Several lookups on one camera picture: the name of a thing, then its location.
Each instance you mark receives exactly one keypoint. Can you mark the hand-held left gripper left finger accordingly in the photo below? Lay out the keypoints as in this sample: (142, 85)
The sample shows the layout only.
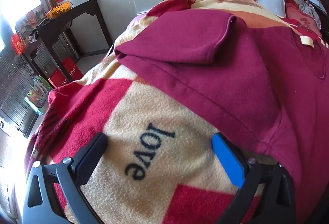
(95, 145)

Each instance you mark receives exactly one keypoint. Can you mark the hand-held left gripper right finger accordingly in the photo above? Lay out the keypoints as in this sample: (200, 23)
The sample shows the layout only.
(226, 159)

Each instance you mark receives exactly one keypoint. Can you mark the maroon short-sleeved shirt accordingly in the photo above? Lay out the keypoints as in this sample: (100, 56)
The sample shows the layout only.
(218, 59)

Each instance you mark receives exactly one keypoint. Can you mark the red and cream fleece blanket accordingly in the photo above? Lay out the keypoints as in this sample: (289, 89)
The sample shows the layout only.
(154, 162)

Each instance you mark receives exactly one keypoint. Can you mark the red gift bag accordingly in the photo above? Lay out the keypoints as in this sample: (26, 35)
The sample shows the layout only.
(57, 81)
(70, 69)

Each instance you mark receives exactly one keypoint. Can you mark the green printed gift box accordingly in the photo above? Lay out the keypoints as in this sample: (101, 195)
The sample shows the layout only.
(38, 95)

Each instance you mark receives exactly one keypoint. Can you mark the red box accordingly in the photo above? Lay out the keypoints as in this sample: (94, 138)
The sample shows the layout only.
(18, 44)

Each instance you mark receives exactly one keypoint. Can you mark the dark patterned cloth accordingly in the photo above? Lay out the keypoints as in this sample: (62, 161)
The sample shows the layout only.
(38, 30)

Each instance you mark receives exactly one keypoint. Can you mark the dark wooden console table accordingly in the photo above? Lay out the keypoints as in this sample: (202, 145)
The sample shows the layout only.
(77, 12)

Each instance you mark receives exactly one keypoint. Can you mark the yellow plastic basket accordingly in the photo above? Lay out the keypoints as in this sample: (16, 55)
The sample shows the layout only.
(59, 9)

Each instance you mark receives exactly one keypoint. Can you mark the white pillow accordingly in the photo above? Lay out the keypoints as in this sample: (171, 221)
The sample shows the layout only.
(270, 0)

